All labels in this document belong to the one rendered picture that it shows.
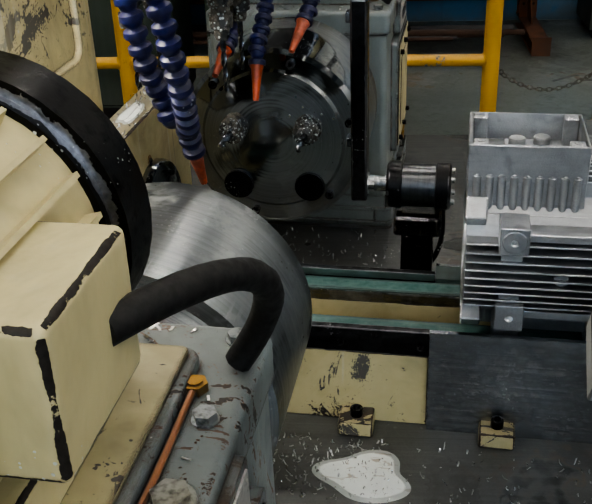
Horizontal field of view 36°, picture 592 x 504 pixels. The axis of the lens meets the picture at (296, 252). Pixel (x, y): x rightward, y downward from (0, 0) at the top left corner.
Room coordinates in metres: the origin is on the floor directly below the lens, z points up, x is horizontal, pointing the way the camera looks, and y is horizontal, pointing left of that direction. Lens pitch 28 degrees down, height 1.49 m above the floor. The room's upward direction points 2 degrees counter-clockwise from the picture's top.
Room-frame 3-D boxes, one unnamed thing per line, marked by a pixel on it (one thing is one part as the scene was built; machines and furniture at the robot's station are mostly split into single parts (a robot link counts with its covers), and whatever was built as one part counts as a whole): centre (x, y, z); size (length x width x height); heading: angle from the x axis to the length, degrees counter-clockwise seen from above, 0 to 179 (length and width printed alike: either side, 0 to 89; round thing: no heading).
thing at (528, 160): (0.90, -0.25, 1.11); 0.12 x 0.11 x 0.07; 79
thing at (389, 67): (1.55, -0.05, 0.99); 0.35 x 0.31 x 0.37; 169
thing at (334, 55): (1.29, 0.00, 1.04); 0.41 x 0.25 x 0.25; 169
